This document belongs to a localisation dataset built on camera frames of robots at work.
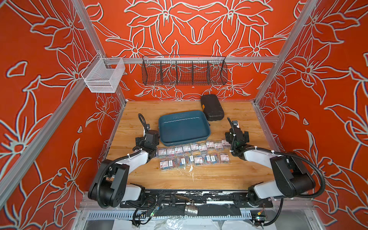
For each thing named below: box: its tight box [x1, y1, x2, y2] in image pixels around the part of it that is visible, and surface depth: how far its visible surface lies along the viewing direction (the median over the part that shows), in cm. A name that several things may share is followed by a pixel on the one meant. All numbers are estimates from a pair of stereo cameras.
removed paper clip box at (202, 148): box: [198, 144, 208, 152], surface depth 92 cm
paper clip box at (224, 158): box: [219, 152, 230, 165], surface depth 87 cm
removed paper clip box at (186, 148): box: [183, 145, 191, 152], surface depth 92 cm
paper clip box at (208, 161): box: [206, 155, 211, 165], surface depth 87 cm
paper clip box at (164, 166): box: [159, 160, 170, 172], surface depth 85 cm
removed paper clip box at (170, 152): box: [166, 147, 175, 159], surface depth 90 cm
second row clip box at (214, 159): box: [210, 154, 220, 165], surface depth 87 cm
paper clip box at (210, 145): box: [206, 139, 215, 151], surface depth 92 cm
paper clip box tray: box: [194, 156, 203, 164], surface depth 87 cm
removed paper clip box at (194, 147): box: [190, 144, 199, 150], surface depth 92 cm
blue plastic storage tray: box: [158, 110, 211, 147], surface depth 106 cm
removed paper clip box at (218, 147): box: [214, 142, 224, 152], surface depth 92 cm
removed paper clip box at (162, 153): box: [158, 149, 167, 159], surface depth 89 cm
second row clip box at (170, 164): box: [168, 160, 173, 171], surface depth 85 cm
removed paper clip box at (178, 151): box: [174, 147, 184, 157], surface depth 91 cm
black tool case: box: [200, 93, 225, 122], surface depth 112 cm
